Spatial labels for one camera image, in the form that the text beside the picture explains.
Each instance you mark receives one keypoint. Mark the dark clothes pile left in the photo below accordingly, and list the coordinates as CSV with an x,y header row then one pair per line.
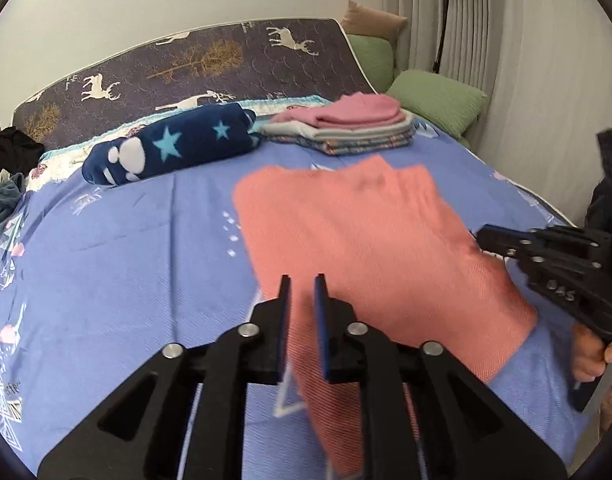
x,y
0,215

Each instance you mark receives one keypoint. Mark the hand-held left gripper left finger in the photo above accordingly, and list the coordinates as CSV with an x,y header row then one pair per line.
x,y
284,320

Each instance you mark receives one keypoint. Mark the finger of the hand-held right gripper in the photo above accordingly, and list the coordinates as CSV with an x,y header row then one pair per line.
x,y
506,241

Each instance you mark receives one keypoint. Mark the salmon knit garment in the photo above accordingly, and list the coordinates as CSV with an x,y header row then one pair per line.
x,y
386,260

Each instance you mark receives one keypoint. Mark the black floor lamp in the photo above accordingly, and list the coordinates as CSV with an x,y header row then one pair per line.
x,y
443,10

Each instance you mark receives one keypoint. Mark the green pillow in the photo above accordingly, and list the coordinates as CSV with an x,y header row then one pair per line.
x,y
371,62
436,100

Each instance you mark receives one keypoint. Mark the dark clothes pile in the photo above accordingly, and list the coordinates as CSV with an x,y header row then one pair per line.
x,y
10,147
0,215

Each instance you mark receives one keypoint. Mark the blue printed bed sheet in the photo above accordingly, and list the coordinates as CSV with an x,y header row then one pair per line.
x,y
135,260

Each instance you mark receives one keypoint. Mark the brown pillow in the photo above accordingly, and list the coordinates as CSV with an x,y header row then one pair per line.
x,y
373,17

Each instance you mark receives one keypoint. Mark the navy star print blanket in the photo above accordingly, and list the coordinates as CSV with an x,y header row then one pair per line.
x,y
185,145

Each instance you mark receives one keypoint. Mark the deer print mattress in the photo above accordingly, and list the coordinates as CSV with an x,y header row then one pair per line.
x,y
210,80

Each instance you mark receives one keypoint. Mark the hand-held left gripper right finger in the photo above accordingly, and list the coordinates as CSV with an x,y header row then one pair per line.
x,y
320,330

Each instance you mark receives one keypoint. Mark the stack of folded clothes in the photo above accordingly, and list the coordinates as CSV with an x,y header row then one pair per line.
x,y
306,132

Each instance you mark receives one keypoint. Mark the dark grey cloth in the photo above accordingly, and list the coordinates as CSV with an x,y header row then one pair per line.
x,y
611,185

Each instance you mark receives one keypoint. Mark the white curtain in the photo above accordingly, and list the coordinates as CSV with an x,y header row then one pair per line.
x,y
491,25

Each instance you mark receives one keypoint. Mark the pink folded garment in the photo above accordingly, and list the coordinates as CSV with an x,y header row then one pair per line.
x,y
346,110

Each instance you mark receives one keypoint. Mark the blue patterned folded garment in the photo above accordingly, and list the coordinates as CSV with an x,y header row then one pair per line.
x,y
366,142

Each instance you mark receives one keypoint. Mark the person's right hand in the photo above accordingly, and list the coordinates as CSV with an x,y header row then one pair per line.
x,y
588,355

